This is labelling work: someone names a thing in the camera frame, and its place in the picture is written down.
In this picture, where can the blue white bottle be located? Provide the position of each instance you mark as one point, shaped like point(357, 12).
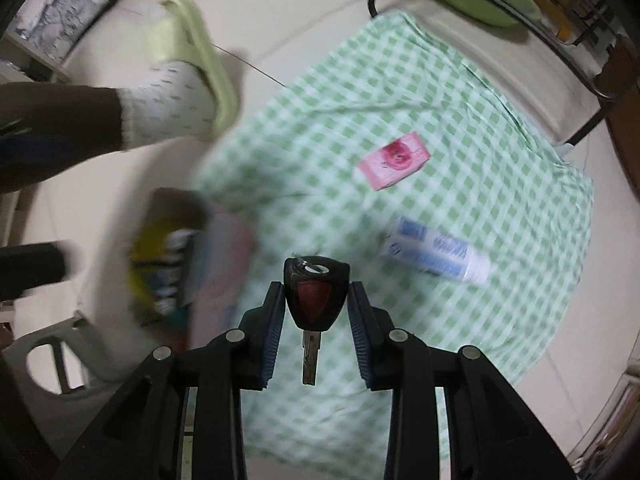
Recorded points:
point(435, 252)

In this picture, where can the cluttered background pile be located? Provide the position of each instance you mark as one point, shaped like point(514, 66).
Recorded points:
point(580, 5)

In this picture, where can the light green slipper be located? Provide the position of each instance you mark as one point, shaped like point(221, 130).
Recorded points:
point(200, 45)

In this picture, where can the black car key red emblem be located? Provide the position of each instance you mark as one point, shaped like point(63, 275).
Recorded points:
point(312, 300)

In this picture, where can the grey storage box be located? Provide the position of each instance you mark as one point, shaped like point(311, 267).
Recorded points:
point(220, 270)

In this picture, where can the brown wooden cabinet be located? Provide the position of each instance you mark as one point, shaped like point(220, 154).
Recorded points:
point(625, 125)

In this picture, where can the green checked cloth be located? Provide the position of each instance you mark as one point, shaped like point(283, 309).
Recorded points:
point(500, 185)

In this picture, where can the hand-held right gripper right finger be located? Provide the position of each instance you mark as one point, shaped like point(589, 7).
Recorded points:
point(360, 340)

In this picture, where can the white patterned sock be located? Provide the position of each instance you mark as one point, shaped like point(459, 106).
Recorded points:
point(170, 100)

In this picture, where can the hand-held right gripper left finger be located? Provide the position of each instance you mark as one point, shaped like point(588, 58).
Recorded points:
point(272, 330)

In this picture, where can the grey plastic stool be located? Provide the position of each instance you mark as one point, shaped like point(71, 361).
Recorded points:
point(95, 355)

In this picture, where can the pink packet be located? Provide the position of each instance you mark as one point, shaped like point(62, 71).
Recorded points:
point(395, 160)

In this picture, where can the grey sketch printed sheet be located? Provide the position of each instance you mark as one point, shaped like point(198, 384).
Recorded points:
point(60, 15)

